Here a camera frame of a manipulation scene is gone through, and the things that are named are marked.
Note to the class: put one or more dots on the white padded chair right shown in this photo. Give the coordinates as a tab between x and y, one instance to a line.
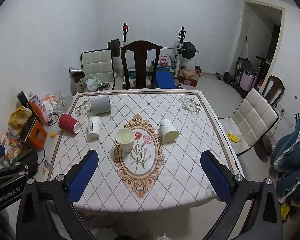
250	122

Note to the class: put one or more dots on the blue weight bench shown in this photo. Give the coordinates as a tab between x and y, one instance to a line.
165	80

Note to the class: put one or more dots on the barbell with black plates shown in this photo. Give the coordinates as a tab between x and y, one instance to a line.
188	50

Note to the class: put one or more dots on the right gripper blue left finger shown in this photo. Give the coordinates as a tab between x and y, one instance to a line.
80	175

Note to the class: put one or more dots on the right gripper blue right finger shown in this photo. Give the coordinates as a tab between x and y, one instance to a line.
219	176

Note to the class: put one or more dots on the white paper cup lying right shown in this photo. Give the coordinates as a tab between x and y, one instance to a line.
169	132

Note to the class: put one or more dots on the dark wooden chair right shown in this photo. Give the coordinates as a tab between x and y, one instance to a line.
273	90

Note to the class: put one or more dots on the blue denim ruffled cloth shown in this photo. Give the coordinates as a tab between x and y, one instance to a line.
285	161

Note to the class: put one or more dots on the grey paper cup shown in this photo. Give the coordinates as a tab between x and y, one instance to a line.
101	105

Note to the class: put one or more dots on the red ribbed paper cup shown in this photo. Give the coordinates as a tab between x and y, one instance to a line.
69	124

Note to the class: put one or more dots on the orange box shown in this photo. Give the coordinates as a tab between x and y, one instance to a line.
33	134

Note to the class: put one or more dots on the pink suitcase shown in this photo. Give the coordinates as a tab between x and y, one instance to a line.
247	81

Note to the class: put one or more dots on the dark wooden chair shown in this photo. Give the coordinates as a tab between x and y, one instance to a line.
273	90
140	48

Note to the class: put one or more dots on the cardboard box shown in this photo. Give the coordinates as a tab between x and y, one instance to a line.
189	76

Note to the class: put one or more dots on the floral patterned tablecloth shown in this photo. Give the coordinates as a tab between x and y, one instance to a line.
154	174

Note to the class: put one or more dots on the white padded chair back left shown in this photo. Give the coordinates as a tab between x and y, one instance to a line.
99	64

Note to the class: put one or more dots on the white cup with calligraphy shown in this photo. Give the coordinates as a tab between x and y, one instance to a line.
94	126

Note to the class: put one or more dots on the yellow plastic bag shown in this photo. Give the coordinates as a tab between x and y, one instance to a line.
18	119

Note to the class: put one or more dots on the white padded chair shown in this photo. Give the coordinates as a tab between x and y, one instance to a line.
99	64
250	122

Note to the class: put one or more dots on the white paper cup with birds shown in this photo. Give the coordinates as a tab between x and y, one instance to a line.
125	138

